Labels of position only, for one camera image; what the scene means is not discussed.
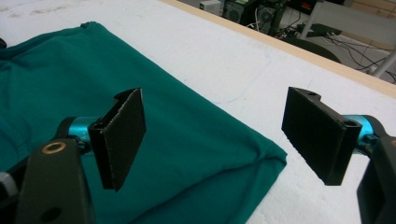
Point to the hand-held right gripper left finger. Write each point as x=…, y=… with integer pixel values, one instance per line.
x=120, y=143

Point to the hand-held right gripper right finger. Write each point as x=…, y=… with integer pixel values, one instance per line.
x=320, y=137

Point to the teal long-sleeved shirt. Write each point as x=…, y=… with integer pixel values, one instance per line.
x=77, y=93

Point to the white desk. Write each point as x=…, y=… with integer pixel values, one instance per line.
x=351, y=18

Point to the black computer tower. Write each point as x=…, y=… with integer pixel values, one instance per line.
x=271, y=17
x=238, y=11

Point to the white foam mat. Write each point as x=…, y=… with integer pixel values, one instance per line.
x=218, y=56

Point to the small white box device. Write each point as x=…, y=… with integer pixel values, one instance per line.
x=211, y=5

